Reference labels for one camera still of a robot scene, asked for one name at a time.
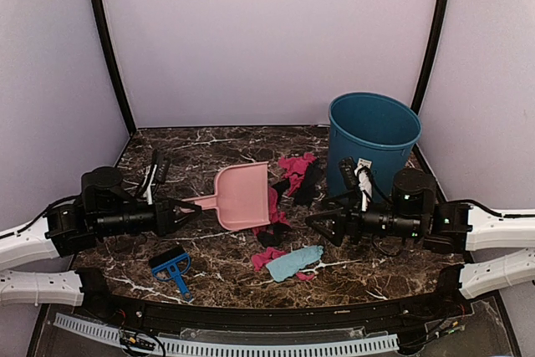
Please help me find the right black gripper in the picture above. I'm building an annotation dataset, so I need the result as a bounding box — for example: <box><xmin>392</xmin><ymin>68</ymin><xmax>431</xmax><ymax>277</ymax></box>
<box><xmin>306</xmin><ymin>190</ymin><xmax>423</xmax><ymax>247</ymax></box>

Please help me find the blue hand brush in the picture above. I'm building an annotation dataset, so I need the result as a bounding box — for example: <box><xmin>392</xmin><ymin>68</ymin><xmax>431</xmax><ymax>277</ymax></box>
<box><xmin>148</xmin><ymin>245</ymin><xmax>193</xmax><ymax>303</ymax></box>

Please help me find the pink plastic dustpan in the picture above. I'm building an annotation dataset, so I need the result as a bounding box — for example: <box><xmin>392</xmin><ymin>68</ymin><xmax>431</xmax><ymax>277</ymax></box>
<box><xmin>184</xmin><ymin>161</ymin><xmax>270</xmax><ymax>232</ymax></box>

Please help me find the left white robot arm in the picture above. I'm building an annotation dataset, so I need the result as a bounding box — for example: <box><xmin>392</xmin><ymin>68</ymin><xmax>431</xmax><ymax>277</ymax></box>
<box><xmin>1</xmin><ymin>166</ymin><xmax>201</xmax><ymax>320</ymax></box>

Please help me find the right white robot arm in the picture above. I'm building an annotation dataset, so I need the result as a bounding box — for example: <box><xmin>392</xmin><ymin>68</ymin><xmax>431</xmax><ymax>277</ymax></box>
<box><xmin>305</xmin><ymin>165</ymin><xmax>534</xmax><ymax>319</ymax></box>

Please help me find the pink paper scrap back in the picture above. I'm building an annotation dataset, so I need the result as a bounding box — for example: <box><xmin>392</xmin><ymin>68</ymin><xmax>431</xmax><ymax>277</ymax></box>
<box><xmin>278</xmin><ymin>152</ymin><xmax>317</xmax><ymax>196</ymax></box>

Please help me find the light blue paper scrap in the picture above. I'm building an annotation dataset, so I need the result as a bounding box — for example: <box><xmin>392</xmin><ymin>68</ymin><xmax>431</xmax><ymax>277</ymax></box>
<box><xmin>266</xmin><ymin>246</ymin><xmax>324</xmax><ymax>283</ymax></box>

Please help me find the pink paper scrap front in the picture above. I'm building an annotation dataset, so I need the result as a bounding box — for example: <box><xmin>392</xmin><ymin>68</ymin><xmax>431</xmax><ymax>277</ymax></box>
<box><xmin>251</xmin><ymin>247</ymin><xmax>287</xmax><ymax>272</ymax></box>

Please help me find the blue plastic waste bin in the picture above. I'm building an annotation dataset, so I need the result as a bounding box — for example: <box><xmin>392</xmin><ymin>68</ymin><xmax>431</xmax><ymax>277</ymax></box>
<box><xmin>326</xmin><ymin>92</ymin><xmax>422</xmax><ymax>196</ymax></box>

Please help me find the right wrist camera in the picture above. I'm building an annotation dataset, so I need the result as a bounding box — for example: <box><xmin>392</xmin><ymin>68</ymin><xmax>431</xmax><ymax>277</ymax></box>
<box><xmin>339</xmin><ymin>157</ymin><xmax>373</xmax><ymax>212</ymax></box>

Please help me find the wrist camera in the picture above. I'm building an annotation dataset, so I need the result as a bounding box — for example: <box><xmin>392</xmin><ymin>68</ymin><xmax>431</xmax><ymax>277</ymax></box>
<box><xmin>135</xmin><ymin>149</ymin><xmax>171</xmax><ymax>204</ymax></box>
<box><xmin>339</xmin><ymin>157</ymin><xmax>373</xmax><ymax>212</ymax></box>

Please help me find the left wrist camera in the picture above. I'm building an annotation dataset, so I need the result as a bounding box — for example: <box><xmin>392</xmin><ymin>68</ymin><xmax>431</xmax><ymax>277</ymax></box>
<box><xmin>135</xmin><ymin>149</ymin><xmax>171</xmax><ymax>204</ymax></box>

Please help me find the white slotted cable duct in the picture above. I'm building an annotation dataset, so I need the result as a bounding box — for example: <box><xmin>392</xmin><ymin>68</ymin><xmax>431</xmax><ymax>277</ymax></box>
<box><xmin>53</xmin><ymin>313</ymin><xmax>400</xmax><ymax>357</ymax></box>

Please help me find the black table front rail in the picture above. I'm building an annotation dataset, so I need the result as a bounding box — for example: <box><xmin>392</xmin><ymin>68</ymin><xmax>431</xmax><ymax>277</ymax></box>
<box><xmin>76</xmin><ymin>266</ymin><xmax>472</xmax><ymax>334</ymax></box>

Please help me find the left black frame post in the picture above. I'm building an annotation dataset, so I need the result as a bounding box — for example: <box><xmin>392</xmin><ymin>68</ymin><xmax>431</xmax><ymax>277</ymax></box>
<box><xmin>90</xmin><ymin>0</ymin><xmax>137</xmax><ymax>136</ymax></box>

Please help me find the black frame post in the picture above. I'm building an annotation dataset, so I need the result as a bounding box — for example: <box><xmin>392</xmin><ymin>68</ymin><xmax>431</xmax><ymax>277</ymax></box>
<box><xmin>90</xmin><ymin>0</ymin><xmax>137</xmax><ymax>136</ymax></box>
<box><xmin>410</xmin><ymin>0</ymin><xmax>456</xmax><ymax>115</ymax></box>

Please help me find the right black frame post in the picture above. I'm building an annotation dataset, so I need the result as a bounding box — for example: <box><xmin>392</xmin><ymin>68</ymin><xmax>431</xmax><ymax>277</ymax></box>
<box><xmin>410</xmin><ymin>0</ymin><xmax>456</xmax><ymax>115</ymax></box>

